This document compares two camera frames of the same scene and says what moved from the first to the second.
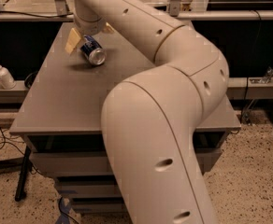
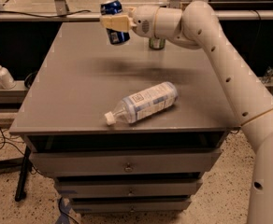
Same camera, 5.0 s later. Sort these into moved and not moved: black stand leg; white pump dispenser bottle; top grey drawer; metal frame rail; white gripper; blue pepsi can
Moved: white gripper; blue pepsi can
Not moved: black stand leg; metal frame rail; white pump dispenser bottle; top grey drawer
